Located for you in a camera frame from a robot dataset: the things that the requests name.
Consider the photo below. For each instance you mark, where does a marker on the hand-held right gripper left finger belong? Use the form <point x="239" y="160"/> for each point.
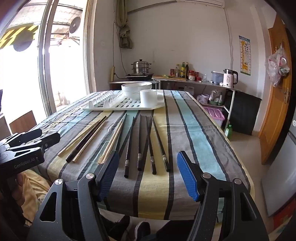
<point x="108" y="176"/>

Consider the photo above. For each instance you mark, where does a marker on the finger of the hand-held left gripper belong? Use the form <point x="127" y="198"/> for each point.
<point x="25" y="136"/>
<point x="46" y="141"/>

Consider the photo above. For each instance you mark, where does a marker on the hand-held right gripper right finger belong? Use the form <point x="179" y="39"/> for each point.
<point x="188" y="178"/>

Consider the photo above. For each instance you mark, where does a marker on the light wooden chopstick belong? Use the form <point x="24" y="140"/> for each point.
<point x="108" y="145"/>
<point x="115" y="141"/>
<point x="83" y="150"/>
<point x="69" y="146"/>

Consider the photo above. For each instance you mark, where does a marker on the black chopstick silver band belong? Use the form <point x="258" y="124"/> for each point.
<point x="139" y="143"/>
<point x="150" y="148"/>
<point x="129" y="148"/>
<point x="160" y="146"/>

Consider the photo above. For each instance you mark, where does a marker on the white utensil holder cup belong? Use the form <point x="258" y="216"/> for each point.
<point x="148" y="99"/>

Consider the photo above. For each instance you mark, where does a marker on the person's left hand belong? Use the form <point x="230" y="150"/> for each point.
<point x="20" y="183"/>

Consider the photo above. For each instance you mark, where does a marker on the brown wooden chair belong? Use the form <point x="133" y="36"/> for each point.
<point x="23" y="122"/>

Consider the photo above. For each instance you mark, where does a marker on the yellow cloth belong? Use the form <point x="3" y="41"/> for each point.
<point x="32" y="197"/>

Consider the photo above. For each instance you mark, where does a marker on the striped tablecloth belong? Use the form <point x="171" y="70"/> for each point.
<point x="148" y="197"/>

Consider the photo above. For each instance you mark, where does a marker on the green plastic bottle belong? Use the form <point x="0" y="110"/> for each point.
<point x="228" y="132"/>

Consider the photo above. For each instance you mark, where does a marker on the grey shoe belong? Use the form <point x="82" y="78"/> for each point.
<point x="142" y="230"/>

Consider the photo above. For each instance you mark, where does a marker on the storage box pink lid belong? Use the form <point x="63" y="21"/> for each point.
<point x="215" y="115"/>

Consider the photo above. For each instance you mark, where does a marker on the white plastic dish rack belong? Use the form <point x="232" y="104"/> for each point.
<point x="129" y="104"/>

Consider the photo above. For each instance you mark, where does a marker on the white cup purple print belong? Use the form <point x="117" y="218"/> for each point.
<point x="205" y="98"/>

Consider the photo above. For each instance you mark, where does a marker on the green white food bags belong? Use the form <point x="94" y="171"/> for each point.
<point x="216" y="97"/>

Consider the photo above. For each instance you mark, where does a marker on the black cabinet cover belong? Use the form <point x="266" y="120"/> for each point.
<point x="245" y="113"/>

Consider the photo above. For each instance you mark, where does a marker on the white bowl with black rim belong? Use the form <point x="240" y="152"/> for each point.
<point x="135" y="89"/>

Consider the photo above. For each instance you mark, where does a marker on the metal stove shelf table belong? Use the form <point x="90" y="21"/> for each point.
<point x="115" y="81"/>

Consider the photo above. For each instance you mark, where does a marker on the grey refrigerator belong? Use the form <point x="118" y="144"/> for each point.
<point x="282" y="176"/>

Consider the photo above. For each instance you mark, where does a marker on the beige power strip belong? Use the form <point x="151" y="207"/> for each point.
<point x="112" y="73"/>

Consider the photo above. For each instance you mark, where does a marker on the long metal shelf table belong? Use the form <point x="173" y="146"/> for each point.
<point x="208" y="83"/>

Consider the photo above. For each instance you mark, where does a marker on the clear drinking glass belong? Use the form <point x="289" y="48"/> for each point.
<point x="204" y="78"/>

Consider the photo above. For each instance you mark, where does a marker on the wooden cutting board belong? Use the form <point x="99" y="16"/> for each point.
<point x="168" y="78"/>

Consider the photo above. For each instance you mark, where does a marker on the floral jar red lid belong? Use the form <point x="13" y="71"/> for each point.
<point x="191" y="76"/>

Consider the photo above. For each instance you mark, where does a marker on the black induction cooktop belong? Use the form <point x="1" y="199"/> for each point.
<point x="138" y="76"/>

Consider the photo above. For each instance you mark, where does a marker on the clear container blue lid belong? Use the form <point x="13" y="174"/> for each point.
<point x="217" y="77"/>

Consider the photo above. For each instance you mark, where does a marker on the white electric kettle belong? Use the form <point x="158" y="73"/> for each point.
<point x="229" y="80"/>

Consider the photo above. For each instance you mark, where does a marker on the red sauce bottle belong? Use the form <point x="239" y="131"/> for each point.
<point x="172" y="72"/>

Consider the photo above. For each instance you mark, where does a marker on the dark sauce bottle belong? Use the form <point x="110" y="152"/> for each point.
<point x="187" y="70"/>

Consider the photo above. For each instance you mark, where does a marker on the dark bottle yellow label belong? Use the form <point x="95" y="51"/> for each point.
<point x="182" y="70"/>

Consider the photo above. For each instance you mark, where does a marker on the wooden door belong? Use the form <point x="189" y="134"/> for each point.
<point x="275" y="111"/>

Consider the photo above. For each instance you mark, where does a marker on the stainless steel steamer pot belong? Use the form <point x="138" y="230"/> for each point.
<point x="141" y="67"/>

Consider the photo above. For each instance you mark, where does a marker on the outdoor fan unit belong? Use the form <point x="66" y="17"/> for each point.
<point x="75" y="25"/>

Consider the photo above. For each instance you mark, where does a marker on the green hanging cloth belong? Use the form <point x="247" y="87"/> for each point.
<point x="124" y="34"/>

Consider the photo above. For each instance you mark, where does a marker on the hanging plastic bags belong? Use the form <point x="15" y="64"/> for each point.
<point x="277" y="67"/>

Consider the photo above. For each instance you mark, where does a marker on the sliding glass door frame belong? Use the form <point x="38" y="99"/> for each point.
<point x="89" y="58"/>

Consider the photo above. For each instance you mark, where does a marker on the giraffe wall poster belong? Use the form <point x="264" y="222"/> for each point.
<point x="245" y="55"/>

